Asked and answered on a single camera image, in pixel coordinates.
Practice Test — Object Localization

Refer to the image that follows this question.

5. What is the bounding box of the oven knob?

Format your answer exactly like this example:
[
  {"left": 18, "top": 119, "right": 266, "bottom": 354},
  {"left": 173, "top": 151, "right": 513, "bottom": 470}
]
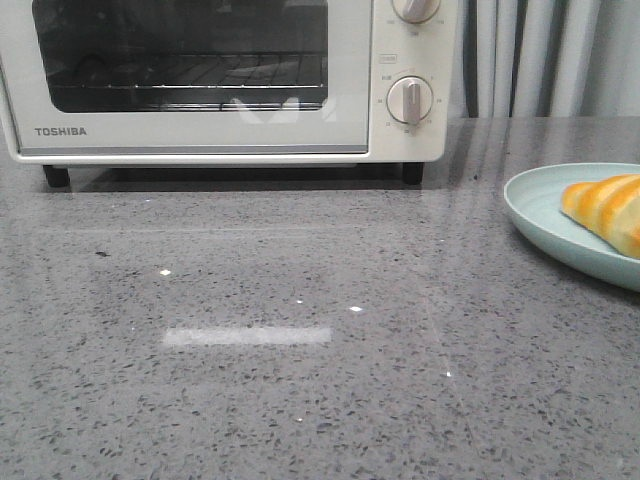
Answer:
[
  {"left": 391, "top": 0, "right": 441, "bottom": 24},
  {"left": 386, "top": 76, "right": 433, "bottom": 126}
]

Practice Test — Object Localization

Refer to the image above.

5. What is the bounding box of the wire oven rack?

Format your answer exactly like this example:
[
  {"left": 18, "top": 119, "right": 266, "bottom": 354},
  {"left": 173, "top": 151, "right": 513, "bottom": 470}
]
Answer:
[{"left": 47, "top": 53, "right": 329, "bottom": 113}]

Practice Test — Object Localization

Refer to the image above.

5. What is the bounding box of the grey curtain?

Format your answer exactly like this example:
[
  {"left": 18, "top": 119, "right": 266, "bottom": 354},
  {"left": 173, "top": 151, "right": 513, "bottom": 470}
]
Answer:
[{"left": 449, "top": 0, "right": 639, "bottom": 118}]

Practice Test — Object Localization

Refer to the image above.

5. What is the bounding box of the light green plate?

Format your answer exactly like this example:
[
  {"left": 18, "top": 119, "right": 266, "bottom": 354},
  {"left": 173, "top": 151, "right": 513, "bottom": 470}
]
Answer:
[{"left": 504, "top": 162, "right": 639, "bottom": 292}]

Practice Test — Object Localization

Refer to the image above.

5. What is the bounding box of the white Toshiba toaster oven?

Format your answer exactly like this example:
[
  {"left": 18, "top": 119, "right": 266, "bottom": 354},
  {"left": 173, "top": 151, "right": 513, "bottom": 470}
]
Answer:
[{"left": 1, "top": 1, "right": 458, "bottom": 187}]

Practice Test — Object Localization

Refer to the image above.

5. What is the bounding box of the oven glass door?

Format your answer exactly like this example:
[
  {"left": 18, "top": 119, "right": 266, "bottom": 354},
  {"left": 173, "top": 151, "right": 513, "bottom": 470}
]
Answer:
[{"left": 1, "top": 1, "right": 373, "bottom": 156}]

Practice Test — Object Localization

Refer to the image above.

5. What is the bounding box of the lower oven knob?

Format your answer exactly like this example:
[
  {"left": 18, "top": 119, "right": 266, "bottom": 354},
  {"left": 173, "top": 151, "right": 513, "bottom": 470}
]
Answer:
[{"left": 386, "top": 76, "right": 433, "bottom": 126}]

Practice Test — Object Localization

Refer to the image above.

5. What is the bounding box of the golden croissant bread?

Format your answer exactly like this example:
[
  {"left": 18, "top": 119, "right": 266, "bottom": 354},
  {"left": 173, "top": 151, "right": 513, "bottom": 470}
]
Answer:
[{"left": 561, "top": 174, "right": 639, "bottom": 259}]

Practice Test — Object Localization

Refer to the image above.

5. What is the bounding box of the upper oven knob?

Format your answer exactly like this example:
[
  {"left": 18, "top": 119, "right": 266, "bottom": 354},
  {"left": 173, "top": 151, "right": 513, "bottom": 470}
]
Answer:
[{"left": 391, "top": 0, "right": 441, "bottom": 24}]

